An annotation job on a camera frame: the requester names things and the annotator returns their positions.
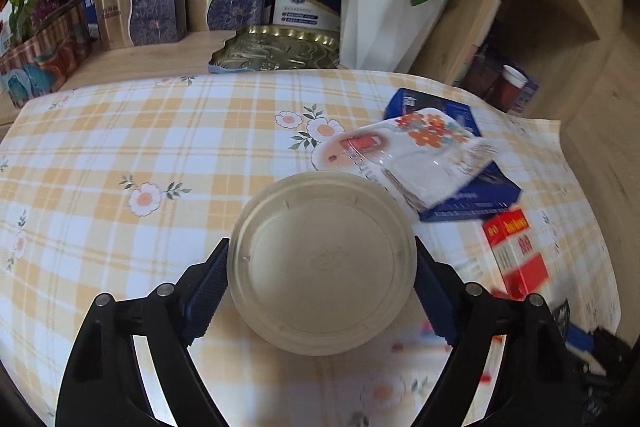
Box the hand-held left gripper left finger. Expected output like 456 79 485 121
56 237 231 427

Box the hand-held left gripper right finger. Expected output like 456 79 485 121
412 239 586 427

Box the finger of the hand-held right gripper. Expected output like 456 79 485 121
552 299 608 378

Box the blue coffee box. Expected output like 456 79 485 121
384 87 522 223

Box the red white cigarette pack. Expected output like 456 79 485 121
482 209 551 300

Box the clear flower print wrapper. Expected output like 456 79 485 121
310 107 501 212

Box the checked floral tablecloth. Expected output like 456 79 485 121
0 69 618 427

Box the red paper cup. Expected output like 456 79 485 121
492 64 529 112

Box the gold embossed tray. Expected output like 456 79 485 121
207 26 342 75

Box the striped flower planter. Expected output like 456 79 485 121
0 4 93 110

